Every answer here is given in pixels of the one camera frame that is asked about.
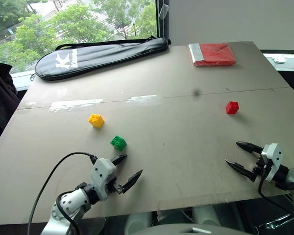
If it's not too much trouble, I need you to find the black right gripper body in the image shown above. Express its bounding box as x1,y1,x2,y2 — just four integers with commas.
251,153,273,182

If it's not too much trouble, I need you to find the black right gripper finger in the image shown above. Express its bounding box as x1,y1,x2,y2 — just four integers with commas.
224,159,257,183
236,141,264,155

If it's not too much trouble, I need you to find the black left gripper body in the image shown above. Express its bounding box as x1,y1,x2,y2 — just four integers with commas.
105,171,125,196

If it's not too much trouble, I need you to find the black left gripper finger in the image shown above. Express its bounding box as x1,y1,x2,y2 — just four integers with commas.
119,169,144,195
109,154,128,166

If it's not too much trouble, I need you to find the green toy brick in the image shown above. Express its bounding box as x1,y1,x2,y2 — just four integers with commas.
110,135,127,151

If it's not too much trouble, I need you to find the red toy brick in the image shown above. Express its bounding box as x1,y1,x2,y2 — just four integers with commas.
225,100,240,115

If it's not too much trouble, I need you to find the yellow toy brick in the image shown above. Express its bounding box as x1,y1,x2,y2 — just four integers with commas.
88,113,105,129

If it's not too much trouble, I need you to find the short clear tape strip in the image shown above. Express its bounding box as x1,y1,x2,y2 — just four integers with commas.
126,94,160,104

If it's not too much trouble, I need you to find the grey robot torso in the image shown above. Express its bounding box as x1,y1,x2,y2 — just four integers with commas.
124,205,247,235

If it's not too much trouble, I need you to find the long clear tape strip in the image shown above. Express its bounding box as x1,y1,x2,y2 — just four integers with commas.
49,98,104,113

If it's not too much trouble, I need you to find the small white round device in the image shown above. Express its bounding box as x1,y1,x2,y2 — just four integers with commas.
271,54,287,64

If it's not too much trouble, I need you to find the red cloth in plastic pack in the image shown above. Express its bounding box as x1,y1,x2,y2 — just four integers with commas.
188,43,237,68

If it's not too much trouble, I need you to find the black racket bag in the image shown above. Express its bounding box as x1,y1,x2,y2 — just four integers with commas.
30,35,172,81

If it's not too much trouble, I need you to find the dark clothing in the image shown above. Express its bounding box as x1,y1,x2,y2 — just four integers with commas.
0,60,21,149

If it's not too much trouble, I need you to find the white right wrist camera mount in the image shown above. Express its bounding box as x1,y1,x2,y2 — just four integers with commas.
260,143,284,183

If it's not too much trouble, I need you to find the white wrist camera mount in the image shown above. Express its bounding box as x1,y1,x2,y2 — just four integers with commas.
260,143,284,183
89,158,118,202

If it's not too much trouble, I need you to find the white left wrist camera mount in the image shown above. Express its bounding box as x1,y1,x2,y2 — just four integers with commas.
89,158,118,202

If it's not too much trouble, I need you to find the black window frame post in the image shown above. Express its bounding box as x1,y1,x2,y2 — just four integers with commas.
155,0,172,41

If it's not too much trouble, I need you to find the white blind cord pull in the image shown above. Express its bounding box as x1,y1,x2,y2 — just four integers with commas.
159,3,170,19

